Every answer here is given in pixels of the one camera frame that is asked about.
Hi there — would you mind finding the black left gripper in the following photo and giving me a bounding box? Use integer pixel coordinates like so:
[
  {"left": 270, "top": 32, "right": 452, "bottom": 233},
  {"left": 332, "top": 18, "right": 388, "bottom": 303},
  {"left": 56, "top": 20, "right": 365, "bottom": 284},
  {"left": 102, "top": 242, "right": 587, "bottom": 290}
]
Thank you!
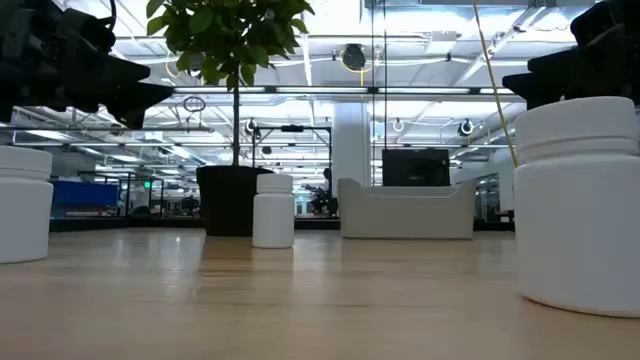
[{"left": 0, "top": 0, "right": 174, "bottom": 129}]

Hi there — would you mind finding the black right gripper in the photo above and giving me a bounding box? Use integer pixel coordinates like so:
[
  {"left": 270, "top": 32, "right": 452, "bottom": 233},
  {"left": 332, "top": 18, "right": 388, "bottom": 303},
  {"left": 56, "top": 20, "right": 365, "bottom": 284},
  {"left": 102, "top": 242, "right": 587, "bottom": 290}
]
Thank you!
[{"left": 502, "top": 0, "right": 640, "bottom": 111}]

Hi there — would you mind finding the white plastic pill bottle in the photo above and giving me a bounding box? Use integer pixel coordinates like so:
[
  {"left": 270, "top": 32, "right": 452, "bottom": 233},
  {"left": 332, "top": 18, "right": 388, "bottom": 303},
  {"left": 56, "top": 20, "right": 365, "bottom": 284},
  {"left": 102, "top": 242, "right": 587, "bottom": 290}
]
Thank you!
[
  {"left": 0, "top": 144, "right": 54, "bottom": 265},
  {"left": 513, "top": 95, "right": 640, "bottom": 319},
  {"left": 251, "top": 172, "right": 296, "bottom": 250}
]

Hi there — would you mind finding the grey plastic basket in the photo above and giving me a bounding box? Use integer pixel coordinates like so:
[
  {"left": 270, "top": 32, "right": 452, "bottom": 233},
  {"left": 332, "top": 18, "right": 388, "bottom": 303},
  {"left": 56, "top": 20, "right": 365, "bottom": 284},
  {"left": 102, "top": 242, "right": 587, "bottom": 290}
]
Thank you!
[{"left": 338, "top": 177, "right": 478, "bottom": 240}]

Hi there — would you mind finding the blue panel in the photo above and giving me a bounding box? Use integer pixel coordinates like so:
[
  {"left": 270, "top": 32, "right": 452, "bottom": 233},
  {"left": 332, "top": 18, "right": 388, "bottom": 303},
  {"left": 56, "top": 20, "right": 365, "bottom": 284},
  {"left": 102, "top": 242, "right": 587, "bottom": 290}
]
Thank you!
[{"left": 51, "top": 179, "right": 120, "bottom": 208}]

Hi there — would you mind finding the green potted plant black pot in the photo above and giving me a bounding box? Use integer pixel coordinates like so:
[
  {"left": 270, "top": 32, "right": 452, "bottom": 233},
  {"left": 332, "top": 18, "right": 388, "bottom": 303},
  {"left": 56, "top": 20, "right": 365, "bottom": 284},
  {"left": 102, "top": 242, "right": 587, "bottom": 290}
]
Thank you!
[{"left": 146, "top": 0, "right": 316, "bottom": 238}]

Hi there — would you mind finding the long ceiling light strip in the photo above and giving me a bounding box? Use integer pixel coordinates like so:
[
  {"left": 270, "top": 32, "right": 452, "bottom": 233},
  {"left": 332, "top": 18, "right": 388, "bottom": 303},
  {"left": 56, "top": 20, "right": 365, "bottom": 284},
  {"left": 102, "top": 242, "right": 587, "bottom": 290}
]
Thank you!
[{"left": 172, "top": 85, "right": 516, "bottom": 96}]

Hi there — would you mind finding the white building column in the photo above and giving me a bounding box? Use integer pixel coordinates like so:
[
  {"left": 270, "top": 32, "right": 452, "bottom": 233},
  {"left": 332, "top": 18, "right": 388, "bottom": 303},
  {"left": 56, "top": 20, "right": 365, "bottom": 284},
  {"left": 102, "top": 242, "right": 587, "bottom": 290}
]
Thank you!
[{"left": 331, "top": 102, "right": 372, "bottom": 197}]

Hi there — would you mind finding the person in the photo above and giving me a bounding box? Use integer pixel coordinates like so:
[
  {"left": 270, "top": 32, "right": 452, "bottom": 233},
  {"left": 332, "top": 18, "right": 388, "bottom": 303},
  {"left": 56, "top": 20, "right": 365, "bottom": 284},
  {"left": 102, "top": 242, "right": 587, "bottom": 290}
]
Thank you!
[{"left": 308, "top": 167, "right": 340, "bottom": 217}]

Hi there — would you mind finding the yellow hanging cable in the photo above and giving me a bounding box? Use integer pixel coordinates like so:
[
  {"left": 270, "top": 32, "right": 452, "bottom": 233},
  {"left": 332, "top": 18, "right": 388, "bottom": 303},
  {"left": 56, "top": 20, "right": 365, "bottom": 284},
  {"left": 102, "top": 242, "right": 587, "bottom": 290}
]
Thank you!
[{"left": 471, "top": 0, "right": 520, "bottom": 169}]

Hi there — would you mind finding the black aluminium table frame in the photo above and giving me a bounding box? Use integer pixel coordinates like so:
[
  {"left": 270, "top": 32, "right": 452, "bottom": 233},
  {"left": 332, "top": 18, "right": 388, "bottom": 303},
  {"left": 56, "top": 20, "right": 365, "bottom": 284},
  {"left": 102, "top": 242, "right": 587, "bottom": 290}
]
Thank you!
[{"left": 48, "top": 215, "right": 516, "bottom": 233}]

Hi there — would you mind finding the black hanging cable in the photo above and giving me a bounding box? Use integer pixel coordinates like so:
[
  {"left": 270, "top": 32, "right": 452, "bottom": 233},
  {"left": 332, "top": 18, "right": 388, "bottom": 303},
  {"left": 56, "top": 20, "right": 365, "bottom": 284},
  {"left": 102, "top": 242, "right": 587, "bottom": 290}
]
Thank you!
[
  {"left": 382, "top": 0, "right": 389, "bottom": 151},
  {"left": 370, "top": 0, "right": 376, "bottom": 187}
]

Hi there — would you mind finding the black metal rig frame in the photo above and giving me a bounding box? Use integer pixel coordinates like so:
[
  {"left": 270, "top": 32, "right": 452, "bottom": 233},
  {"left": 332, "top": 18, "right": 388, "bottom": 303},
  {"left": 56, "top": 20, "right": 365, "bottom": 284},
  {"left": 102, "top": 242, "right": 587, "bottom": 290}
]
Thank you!
[{"left": 251, "top": 124, "right": 334, "bottom": 177}]

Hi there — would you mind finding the black reel yellow cable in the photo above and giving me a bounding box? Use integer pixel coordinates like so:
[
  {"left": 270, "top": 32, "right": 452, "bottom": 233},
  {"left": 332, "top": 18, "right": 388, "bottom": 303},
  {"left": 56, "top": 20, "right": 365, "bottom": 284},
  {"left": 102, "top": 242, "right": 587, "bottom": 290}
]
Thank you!
[{"left": 341, "top": 43, "right": 369, "bottom": 72}]

